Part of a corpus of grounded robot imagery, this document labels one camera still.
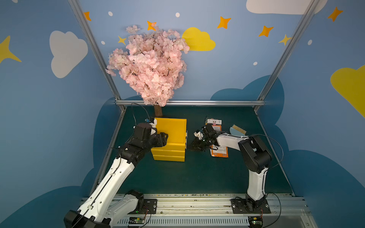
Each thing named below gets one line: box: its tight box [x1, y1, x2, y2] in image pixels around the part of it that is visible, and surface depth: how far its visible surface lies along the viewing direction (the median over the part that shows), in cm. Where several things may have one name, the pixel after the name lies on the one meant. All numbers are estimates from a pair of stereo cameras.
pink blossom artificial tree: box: [105, 25, 190, 118], surface depth 71 cm
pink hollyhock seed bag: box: [207, 118, 222, 126], surface depth 113 cm
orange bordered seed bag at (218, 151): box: [209, 144, 229, 159], surface depth 95 cm
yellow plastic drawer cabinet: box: [150, 117, 188, 162], surface depth 81 cm
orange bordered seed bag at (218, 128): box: [211, 124, 222, 132], surface depth 110 cm
